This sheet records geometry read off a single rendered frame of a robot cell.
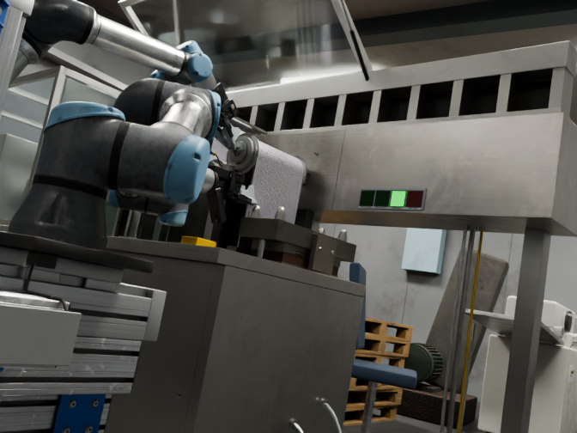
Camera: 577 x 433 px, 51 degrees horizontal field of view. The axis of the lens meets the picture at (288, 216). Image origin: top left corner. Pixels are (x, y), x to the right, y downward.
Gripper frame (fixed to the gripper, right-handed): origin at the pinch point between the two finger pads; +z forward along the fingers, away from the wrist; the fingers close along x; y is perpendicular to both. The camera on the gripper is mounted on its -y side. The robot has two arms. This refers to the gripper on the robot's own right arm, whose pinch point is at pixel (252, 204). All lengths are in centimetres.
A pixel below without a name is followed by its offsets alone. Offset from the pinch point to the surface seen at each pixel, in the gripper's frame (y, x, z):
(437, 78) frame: 50, -43, 30
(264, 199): 2.8, -0.3, 4.6
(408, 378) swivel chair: -56, 27, 164
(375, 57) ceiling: 223, 197, 313
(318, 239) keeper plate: -8.2, -21.9, 9.9
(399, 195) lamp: 10.9, -36.4, 28.5
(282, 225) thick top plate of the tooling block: -7.3, -19.9, -5.5
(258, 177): 9.2, -0.3, 0.4
